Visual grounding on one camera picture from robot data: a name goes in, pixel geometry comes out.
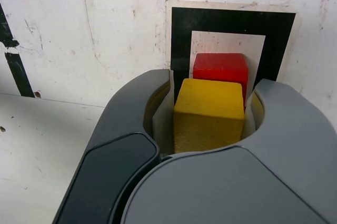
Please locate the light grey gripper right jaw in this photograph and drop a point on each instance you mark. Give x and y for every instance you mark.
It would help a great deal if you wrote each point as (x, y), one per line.
(223, 195)

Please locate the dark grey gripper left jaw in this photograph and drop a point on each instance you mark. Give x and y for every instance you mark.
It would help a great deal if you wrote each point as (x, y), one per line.
(118, 139)

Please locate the yellow cube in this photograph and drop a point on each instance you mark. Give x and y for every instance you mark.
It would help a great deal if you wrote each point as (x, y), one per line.
(208, 102)

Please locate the red cube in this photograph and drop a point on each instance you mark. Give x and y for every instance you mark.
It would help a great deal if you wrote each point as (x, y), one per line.
(221, 63)

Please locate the black tape square outline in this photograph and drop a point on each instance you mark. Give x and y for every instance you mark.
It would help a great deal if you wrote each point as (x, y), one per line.
(223, 19)

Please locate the black tape strip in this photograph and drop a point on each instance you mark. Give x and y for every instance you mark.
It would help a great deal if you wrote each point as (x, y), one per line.
(15, 73)

